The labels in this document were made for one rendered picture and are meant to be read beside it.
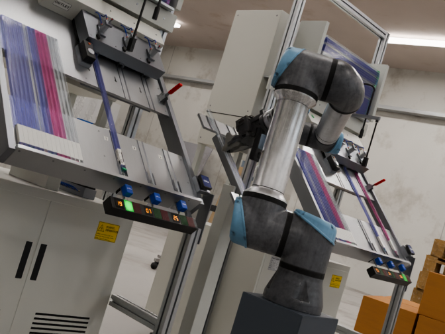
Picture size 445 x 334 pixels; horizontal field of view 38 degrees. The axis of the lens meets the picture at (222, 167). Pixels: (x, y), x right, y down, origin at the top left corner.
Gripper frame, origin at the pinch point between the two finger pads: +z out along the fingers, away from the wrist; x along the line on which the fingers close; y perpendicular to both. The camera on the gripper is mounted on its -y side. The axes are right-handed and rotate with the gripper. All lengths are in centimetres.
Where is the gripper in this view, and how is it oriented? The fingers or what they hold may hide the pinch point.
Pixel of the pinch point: (226, 151)
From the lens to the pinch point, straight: 230.2
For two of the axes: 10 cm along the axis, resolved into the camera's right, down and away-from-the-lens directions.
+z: -7.3, 3.8, 5.7
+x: -6.7, -2.4, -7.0
